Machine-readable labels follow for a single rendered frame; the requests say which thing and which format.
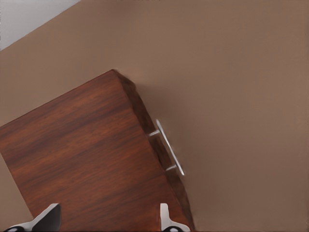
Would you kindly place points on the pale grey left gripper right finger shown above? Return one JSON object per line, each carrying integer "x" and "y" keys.
{"x": 165, "y": 217}

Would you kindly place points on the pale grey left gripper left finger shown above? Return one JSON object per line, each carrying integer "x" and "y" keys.
{"x": 48, "y": 217}

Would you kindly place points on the dark wooden drawer cabinet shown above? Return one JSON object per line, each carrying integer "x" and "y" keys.
{"x": 84, "y": 149}

